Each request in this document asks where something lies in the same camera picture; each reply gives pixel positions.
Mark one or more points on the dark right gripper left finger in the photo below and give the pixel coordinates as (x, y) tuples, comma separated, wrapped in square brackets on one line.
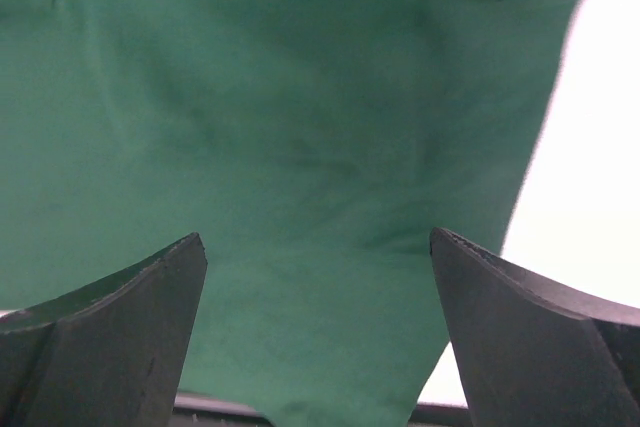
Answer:
[(110, 353)]

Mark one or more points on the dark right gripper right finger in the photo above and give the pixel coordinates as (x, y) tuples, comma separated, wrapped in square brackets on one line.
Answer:
[(532, 351)]

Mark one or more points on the green t shirt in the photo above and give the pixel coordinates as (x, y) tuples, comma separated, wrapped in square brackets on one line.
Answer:
[(312, 144)]

